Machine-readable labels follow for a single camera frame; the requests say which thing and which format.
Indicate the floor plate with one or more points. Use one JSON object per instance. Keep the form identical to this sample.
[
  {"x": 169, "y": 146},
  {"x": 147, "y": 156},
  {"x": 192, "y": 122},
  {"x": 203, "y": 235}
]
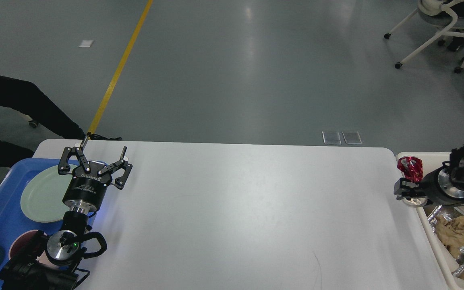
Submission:
[
  {"x": 331, "y": 137},
  {"x": 352, "y": 137}
]

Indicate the white paper cup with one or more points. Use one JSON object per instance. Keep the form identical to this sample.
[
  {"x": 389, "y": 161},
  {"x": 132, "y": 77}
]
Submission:
[{"x": 450, "y": 260}]

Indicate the blue plastic tray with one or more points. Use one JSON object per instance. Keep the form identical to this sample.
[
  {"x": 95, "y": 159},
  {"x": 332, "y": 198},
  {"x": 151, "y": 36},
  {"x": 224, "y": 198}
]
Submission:
[{"x": 13, "y": 222}]

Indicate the seated person in black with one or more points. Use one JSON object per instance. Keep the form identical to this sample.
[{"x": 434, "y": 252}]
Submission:
[{"x": 26, "y": 98}]

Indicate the green plate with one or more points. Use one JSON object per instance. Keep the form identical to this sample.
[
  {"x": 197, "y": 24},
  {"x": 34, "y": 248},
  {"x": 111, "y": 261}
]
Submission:
[{"x": 41, "y": 199}]

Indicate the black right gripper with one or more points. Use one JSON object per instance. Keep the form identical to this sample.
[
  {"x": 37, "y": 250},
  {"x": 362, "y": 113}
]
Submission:
[{"x": 436, "y": 186}]

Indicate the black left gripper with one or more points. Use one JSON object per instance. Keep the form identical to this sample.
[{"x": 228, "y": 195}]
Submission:
[{"x": 87, "y": 189}]

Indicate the pink mug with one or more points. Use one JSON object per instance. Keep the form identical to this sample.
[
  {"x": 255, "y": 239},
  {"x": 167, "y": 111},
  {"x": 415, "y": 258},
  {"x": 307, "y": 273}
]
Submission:
[{"x": 22, "y": 241}]

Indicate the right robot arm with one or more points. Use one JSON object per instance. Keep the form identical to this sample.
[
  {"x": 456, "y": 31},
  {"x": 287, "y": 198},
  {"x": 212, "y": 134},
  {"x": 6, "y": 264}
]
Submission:
[{"x": 456, "y": 166}]

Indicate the right floor plate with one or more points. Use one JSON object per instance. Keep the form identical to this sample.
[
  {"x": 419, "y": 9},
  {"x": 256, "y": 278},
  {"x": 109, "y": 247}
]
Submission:
[{"x": 352, "y": 137}]

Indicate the beige plastic bin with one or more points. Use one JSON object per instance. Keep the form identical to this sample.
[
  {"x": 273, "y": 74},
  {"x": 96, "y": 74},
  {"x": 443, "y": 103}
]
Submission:
[{"x": 432, "y": 161}]

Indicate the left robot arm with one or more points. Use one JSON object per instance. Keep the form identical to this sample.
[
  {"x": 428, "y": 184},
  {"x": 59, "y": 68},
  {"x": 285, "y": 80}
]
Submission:
[{"x": 51, "y": 262}]

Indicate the grey office chair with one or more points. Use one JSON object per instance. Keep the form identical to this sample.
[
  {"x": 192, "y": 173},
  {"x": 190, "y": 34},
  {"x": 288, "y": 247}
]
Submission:
[{"x": 31, "y": 121}]

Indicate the crushed red can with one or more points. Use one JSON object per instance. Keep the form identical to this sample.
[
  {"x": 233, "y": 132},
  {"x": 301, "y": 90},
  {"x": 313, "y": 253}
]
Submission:
[{"x": 412, "y": 169}]

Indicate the brown paper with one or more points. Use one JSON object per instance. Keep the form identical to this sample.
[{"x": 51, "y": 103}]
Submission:
[{"x": 451, "y": 234}]

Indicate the left floor plate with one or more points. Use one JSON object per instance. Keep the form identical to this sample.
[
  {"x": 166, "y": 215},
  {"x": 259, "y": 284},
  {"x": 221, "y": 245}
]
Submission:
[{"x": 331, "y": 137}]

